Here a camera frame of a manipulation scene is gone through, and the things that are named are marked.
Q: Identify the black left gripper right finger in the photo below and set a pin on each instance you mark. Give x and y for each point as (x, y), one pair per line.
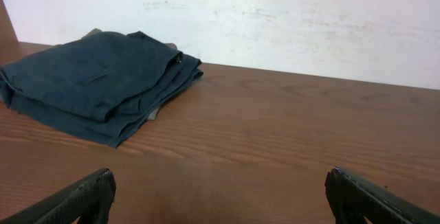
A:
(354, 200)

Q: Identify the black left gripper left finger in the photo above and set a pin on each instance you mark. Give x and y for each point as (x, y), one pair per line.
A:
(87, 201)

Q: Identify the folded grey garment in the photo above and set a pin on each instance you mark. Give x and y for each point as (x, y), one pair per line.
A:
(153, 115)

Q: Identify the folded navy blue shorts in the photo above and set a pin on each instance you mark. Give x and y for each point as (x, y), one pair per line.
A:
(102, 87)

